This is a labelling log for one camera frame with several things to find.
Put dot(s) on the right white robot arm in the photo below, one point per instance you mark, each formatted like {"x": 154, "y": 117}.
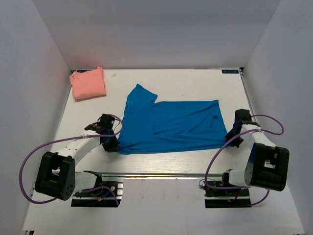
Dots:
{"x": 267, "y": 165}

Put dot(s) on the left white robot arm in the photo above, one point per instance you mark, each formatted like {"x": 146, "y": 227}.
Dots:
{"x": 57, "y": 176}

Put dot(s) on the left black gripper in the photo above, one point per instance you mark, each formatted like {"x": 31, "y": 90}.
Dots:
{"x": 113, "y": 147}

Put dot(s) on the blue label sticker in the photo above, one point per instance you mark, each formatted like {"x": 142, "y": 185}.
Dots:
{"x": 230, "y": 71}

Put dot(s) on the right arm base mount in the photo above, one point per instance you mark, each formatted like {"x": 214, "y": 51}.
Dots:
{"x": 222, "y": 199}

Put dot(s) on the blue t-shirt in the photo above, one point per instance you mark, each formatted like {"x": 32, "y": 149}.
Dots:
{"x": 169, "y": 126}

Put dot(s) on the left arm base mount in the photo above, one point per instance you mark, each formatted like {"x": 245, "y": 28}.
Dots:
{"x": 100, "y": 198}

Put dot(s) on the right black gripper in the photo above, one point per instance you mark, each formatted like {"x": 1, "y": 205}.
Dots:
{"x": 236, "y": 143}

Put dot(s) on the folded pink t-shirt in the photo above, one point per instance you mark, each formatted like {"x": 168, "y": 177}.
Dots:
{"x": 88, "y": 84}

